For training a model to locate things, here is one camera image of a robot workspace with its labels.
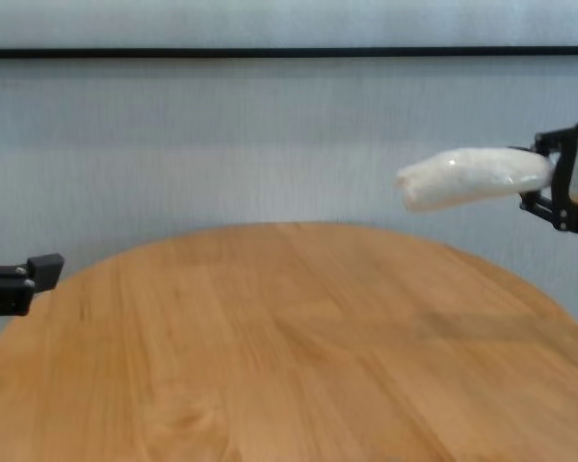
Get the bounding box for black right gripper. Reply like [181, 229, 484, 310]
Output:
[508, 119, 578, 236]

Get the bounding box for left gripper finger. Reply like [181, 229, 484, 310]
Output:
[0, 252, 66, 318]

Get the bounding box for white plastic-wrapped sandbag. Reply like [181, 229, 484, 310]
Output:
[395, 146, 555, 214]

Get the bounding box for black horizontal rail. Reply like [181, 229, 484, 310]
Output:
[0, 45, 578, 60]

